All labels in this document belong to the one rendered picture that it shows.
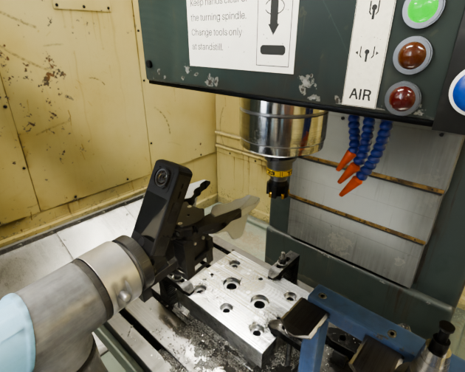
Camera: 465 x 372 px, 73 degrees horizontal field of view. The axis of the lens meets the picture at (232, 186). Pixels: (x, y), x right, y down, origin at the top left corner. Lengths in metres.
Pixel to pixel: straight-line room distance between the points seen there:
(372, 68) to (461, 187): 0.76
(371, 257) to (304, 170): 0.36
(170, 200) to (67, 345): 0.17
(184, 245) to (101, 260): 0.10
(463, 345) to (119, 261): 1.37
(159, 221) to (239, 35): 0.23
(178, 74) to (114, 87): 1.07
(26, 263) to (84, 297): 1.14
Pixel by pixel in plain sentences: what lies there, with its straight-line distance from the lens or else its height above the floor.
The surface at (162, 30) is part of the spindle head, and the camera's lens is 0.48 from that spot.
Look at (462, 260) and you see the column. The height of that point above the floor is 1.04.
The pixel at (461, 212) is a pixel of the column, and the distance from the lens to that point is 1.05.
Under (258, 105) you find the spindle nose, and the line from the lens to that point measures 0.53.
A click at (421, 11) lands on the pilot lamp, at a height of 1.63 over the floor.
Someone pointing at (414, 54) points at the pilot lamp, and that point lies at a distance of 0.29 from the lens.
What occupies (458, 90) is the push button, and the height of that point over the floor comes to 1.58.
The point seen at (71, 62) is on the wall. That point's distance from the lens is 1.43.
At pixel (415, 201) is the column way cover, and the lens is 1.02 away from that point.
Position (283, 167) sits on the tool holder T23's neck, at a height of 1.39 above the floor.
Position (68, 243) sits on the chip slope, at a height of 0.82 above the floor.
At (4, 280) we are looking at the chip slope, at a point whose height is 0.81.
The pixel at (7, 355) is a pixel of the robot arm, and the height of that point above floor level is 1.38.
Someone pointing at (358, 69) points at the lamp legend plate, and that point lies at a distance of 0.31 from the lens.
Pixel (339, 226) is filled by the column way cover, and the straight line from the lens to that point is 1.15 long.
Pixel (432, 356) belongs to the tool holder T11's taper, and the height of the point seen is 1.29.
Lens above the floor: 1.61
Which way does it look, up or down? 25 degrees down
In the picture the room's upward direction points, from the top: straight up
